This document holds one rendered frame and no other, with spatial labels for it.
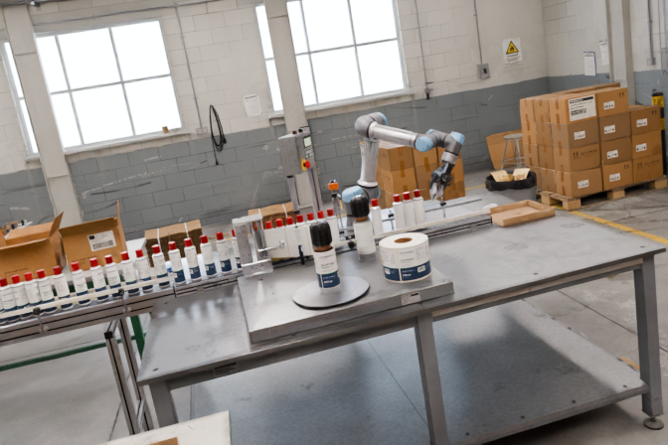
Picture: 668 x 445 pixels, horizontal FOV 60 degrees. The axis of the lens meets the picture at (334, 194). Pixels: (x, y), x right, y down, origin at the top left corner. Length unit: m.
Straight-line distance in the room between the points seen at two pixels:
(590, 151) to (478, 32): 3.24
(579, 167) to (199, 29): 5.00
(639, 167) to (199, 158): 5.37
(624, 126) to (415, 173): 2.16
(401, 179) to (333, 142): 2.29
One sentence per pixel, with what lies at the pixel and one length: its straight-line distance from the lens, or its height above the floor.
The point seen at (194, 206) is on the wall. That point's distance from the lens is 8.28.
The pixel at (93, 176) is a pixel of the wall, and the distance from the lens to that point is 8.35.
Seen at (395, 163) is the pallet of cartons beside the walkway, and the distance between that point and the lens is 6.21.
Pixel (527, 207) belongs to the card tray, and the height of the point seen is 0.83.
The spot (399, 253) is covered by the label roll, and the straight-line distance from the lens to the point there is 2.33.
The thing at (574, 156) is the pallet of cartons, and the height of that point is 0.56.
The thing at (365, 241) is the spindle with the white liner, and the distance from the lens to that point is 2.65.
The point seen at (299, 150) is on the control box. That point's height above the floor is 1.40.
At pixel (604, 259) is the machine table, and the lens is 2.60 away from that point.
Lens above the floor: 1.72
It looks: 11 degrees down
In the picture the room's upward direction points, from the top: 10 degrees counter-clockwise
